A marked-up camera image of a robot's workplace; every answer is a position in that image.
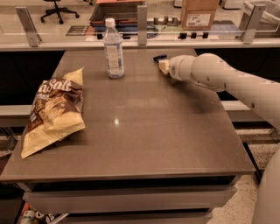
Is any right metal glass bracket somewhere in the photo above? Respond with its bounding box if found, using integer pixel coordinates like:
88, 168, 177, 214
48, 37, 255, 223
241, 3, 266, 44

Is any dark blue rxbar wrapper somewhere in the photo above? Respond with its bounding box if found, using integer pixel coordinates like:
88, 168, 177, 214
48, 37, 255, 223
153, 54, 168, 64

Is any black floor bar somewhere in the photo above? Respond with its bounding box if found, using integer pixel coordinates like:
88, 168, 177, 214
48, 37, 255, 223
243, 143, 263, 184

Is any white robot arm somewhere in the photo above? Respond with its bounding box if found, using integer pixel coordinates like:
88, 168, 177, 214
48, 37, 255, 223
157, 53, 280, 224

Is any grey open bin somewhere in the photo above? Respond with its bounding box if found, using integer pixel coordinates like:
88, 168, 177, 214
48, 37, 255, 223
89, 0, 146, 23

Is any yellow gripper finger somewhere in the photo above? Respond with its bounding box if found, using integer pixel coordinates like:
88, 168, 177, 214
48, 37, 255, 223
158, 59, 169, 74

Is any metal glass bracket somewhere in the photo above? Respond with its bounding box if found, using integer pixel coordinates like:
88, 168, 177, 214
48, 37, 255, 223
241, 3, 266, 44
137, 5, 147, 46
15, 6, 41, 47

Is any black office chair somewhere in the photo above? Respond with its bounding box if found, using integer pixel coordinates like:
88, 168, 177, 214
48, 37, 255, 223
40, 0, 80, 25

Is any clear plastic water bottle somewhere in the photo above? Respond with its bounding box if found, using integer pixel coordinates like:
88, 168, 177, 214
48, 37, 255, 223
103, 17, 124, 79

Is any middle metal glass bracket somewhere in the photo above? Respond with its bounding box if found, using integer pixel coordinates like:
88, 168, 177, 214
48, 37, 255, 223
137, 5, 147, 46

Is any sea salt chips bag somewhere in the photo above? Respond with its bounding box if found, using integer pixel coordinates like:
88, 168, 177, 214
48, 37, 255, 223
21, 68, 86, 158

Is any grey table drawer unit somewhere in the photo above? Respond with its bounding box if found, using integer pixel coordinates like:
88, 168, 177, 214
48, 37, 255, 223
24, 185, 236, 224

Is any left metal glass bracket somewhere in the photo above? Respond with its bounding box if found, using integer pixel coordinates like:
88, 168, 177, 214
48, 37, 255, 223
15, 6, 41, 47

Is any cardboard box with label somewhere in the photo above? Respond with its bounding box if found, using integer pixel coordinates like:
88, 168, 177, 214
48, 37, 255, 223
180, 0, 220, 31

